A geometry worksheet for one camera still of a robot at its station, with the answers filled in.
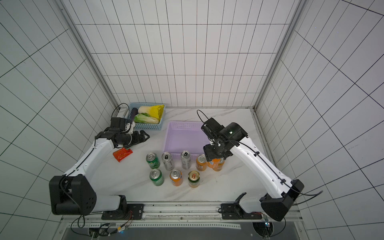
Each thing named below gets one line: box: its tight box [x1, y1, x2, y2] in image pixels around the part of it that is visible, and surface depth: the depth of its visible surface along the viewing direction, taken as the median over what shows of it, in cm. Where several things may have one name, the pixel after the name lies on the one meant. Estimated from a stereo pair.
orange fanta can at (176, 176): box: [169, 169, 183, 187], surface depth 76 cm
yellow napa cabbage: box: [137, 104, 165, 121], surface depth 110 cm
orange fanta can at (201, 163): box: [196, 154, 208, 172], surface depth 82 cm
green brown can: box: [188, 170, 200, 189], surface depth 76 cm
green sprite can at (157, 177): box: [149, 168, 165, 187], surface depth 76 cm
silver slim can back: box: [161, 151, 175, 171], surface depth 80 cm
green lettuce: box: [134, 113, 160, 124], surface depth 106 cm
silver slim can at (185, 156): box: [180, 150, 191, 170], surface depth 80 cm
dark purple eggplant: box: [130, 107, 139, 125], surface depth 116 cm
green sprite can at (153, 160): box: [146, 152, 161, 170], surface depth 83 cm
